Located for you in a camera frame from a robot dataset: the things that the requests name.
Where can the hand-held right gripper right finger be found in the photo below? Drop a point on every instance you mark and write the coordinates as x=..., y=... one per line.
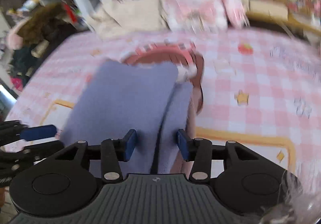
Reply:
x=182, y=145

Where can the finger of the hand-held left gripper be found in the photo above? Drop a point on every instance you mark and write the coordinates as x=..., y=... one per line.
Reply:
x=37, y=132
x=45, y=146

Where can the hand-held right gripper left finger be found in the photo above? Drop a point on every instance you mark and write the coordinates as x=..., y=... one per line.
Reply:
x=130, y=144

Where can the purple and mauve sweater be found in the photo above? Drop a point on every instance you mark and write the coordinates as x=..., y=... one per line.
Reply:
x=125, y=93

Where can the dark green cloth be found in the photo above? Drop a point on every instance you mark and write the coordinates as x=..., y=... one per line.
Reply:
x=23, y=61

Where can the pink checkered table mat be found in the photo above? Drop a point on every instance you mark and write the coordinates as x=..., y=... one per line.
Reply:
x=250, y=76

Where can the pink fluffy cloth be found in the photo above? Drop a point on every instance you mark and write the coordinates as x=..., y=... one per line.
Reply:
x=13, y=36

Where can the olive green cloth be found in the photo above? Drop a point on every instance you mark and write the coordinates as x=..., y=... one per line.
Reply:
x=45, y=23

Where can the cream garment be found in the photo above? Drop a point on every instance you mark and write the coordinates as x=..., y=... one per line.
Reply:
x=130, y=16

